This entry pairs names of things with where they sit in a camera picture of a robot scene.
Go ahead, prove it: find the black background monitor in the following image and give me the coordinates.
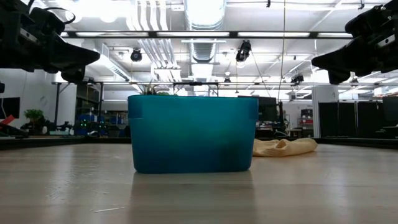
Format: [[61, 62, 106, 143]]
[[238, 95, 277, 131]]

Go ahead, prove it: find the black background frame rail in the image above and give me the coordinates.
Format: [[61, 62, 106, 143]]
[[52, 80, 398, 87]]

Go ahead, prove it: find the potted succulent in white pot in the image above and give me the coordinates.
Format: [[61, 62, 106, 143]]
[[138, 80, 180, 96]]

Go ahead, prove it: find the black partition screen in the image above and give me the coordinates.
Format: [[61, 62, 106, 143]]
[[318, 101, 383, 138]]

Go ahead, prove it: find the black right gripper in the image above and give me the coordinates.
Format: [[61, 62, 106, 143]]
[[311, 0, 398, 85]]

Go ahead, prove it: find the leafy background room plant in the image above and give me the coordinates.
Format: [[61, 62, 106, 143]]
[[24, 108, 45, 128]]

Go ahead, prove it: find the black wall monitor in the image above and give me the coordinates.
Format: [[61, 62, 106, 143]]
[[0, 96, 21, 119]]

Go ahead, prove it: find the storage shelf with boxes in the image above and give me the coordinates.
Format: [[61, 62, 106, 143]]
[[300, 108, 314, 138]]

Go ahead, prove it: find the red background object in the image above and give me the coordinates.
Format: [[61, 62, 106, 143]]
[[0, 114, 16, 131]]

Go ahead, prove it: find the black aluminium table frame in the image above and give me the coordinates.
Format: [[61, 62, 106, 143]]
[[0, 135, 398, 151]]

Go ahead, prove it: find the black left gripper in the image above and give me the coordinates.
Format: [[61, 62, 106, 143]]
[[0, 0, 101, 84]]

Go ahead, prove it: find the yellow-orange cloth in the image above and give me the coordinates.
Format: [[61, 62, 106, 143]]
[[252, 137, 318, 157]]

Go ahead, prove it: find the blue plastic tupperware container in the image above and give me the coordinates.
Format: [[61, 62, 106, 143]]
[[127, 94, 259, 174]]

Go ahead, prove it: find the black overhead crossbar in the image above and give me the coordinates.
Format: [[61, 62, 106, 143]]
[[58, 30, 354, 39]]

